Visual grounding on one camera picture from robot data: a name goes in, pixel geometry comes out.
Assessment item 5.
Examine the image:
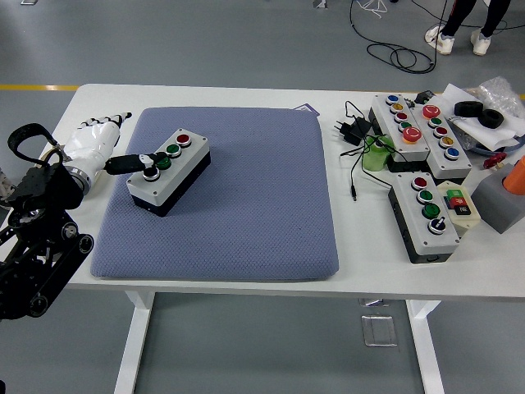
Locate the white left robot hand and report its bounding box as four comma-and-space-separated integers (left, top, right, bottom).
61, 110, 168, 177

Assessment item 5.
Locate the grey four-button control box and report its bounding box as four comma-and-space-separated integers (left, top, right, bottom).
125, 128, 212, 218
387, 171, 461, 264

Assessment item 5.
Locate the grey five-button control box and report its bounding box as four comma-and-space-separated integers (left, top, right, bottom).
367, 93, 431, 172
409, 103, 473, 181

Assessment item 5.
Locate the white table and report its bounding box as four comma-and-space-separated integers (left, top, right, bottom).
0, 83, 525, 394

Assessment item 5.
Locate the grey shoe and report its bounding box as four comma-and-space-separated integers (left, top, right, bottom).
0, 166, 17, 210

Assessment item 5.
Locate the purple label card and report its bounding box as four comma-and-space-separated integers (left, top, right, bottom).
293, 102, 321, 118

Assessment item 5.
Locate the blue-grey padded mat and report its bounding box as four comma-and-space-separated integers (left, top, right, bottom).
89, 106, 341, 283

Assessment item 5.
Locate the black power adapter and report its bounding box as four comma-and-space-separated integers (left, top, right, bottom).
331, 116, 372, 145

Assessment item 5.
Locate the green cup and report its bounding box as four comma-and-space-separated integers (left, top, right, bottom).
361, 134, 395, 172

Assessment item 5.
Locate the person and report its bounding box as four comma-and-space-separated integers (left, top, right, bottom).
424, 0, 514, 57

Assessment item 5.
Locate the white paper sheet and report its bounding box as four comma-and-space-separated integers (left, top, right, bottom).
441, 83, 525, 151

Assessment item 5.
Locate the blue round plate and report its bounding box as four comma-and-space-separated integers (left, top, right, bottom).
467, 135, 525, 157

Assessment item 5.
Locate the red valve knob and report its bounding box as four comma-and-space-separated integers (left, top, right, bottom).
482, 152, 509, 169

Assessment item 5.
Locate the grey block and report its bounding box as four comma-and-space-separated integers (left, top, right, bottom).
470, 162, 525, 235

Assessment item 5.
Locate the clear bubble wrap bag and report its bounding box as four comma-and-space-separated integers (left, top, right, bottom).
477, 76, 525, 120

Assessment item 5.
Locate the orange cylinder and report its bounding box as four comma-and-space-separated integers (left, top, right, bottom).
503, 154, 525, 196

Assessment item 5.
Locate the black adapter cord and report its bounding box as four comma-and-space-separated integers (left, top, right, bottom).
339, 100, 401, 203

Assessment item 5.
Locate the white floor cord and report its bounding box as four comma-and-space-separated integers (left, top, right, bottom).
354, 0, 389, 20

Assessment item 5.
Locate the black floor cable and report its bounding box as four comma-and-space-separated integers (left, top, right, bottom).
348, 0, 450, 75

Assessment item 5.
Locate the black foam ring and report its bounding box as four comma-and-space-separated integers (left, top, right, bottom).
478, 108, 505, 129
454, 101, 485, 117

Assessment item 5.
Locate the cream three-button switch box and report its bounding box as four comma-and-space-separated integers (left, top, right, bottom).
436, 180, 481, 238

